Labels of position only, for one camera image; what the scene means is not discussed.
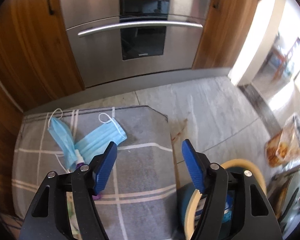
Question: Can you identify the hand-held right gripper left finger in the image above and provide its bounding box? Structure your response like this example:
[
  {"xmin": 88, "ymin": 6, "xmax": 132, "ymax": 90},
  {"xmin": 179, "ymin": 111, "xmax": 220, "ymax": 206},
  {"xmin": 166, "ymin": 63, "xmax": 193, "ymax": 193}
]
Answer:
[{"xmin": 19, "ymin": 141, "xmax": 118, "ymax": 240}]

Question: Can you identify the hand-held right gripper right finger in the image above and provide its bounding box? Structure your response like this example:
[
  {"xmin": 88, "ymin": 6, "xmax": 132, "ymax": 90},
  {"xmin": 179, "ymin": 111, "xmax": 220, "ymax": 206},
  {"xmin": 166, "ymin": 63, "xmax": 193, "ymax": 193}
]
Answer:
[{"xmin": 181, "ymin": 139, "xmax": 283, "ymax": 240}]

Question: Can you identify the purple tube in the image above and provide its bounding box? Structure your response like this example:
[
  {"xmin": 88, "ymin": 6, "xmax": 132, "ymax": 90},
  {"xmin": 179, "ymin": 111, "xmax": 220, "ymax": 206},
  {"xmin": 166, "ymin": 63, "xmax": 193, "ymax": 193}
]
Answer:
[{"xmin": 75, "ymin": 149, "xmax": 102, "ymax": 201}]

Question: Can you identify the blue face mask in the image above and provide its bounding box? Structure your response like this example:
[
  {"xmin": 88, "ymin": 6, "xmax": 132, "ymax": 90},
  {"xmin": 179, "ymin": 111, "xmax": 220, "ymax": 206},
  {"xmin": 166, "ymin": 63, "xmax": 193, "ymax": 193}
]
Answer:
[
  {"xmin": 47, "ymin": 109, "xmax": 77, "ymax": 173},
  {"xmin": 75, "ymin": 112, "xmax": 127, "ymax": 165}
]

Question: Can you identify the blue bin with beige rim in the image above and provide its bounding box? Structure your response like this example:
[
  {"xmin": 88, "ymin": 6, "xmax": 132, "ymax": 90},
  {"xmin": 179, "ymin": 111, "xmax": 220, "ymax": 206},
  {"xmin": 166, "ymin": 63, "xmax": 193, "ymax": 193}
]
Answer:
[{"xmin": 177, "ymin": 158, "xmax": 267, "ymax": 240}]

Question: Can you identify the grey checked floor mat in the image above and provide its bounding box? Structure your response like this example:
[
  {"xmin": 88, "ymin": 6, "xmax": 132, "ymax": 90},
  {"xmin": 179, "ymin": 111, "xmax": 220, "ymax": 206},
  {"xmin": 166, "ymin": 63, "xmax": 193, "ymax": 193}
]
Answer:
[{"xmin": 12, "ymin": 105, "xmax": 180, "ymax": 240}]

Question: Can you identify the plastic bag of food scraps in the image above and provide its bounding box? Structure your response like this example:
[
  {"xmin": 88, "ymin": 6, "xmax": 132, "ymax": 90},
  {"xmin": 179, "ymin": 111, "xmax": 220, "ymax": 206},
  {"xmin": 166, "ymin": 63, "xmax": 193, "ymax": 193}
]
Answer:
[{"xmin": 264, "ymin": 112, "xmax": 300, "ymax": 168}]

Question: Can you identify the green lidded frying pan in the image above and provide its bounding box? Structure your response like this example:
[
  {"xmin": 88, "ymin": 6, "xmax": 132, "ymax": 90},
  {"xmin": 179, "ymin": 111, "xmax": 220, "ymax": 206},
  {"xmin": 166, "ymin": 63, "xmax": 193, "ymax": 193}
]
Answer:
[{"xmin": 270, "ymin": 172, "xmax": 300, "ymax": 220}]

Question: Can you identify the steel kitchen rack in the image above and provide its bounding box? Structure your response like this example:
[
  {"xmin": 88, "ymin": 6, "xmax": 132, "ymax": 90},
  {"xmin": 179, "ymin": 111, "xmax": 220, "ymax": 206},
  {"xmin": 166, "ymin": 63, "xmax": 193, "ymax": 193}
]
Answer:
[{"xmin": 271, "ymin": 155, "xmax": 300, "ymax": 230}]

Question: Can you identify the stainless steel built-in oven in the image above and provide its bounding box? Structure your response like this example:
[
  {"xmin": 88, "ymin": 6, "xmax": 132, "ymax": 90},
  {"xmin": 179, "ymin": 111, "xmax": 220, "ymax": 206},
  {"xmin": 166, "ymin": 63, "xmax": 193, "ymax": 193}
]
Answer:
[{"xmin": 57, "ymin": 0, "xmax": 214, "ymax": 89}]

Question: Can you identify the narrow wooden cabinet door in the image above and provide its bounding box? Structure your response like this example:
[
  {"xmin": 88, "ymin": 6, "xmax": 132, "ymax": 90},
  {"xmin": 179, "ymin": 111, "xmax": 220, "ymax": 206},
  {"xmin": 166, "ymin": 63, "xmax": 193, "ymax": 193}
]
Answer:
[{"xmin": 191, "ymin": 0, "xmax": 263, "ymax": 70}]

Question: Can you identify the wide wooden cabinet door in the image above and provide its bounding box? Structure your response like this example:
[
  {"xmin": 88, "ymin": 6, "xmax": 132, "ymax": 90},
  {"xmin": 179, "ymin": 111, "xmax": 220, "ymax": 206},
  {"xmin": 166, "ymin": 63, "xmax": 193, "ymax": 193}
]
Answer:
[{"xmin": 0, "ymin": 0, "xmax": 85, "ymax": 113}]

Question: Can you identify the steel oven door handle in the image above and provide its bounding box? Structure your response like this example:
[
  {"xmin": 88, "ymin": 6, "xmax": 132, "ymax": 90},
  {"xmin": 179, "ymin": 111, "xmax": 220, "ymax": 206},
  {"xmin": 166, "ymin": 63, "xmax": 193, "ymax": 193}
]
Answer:
[{"xmin": 77, "ymin": 22, "xmax": 203, "ymax": 38}]

